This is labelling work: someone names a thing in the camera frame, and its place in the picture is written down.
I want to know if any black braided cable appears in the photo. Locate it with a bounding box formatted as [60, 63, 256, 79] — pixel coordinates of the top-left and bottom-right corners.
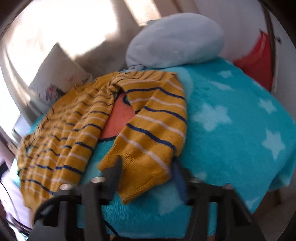
[33, 195, 121, 241]

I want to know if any red fabric item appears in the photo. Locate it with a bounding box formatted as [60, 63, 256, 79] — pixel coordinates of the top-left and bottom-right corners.
[233, 31, 273, 92]

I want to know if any light blue plush pillow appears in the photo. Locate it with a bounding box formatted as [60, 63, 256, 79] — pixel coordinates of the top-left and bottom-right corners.
[125, 13, 224, 70]

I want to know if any yellow striped knit sweater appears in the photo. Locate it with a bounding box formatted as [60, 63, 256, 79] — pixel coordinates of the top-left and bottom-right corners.
[17, 70, 187, 210]

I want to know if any white floral cushion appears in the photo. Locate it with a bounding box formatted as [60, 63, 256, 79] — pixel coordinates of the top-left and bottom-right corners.
[29, 43, 93, 105]

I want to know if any beige curtain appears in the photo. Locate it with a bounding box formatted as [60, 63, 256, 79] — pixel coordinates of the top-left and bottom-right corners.
[1, 1, 161, 132]

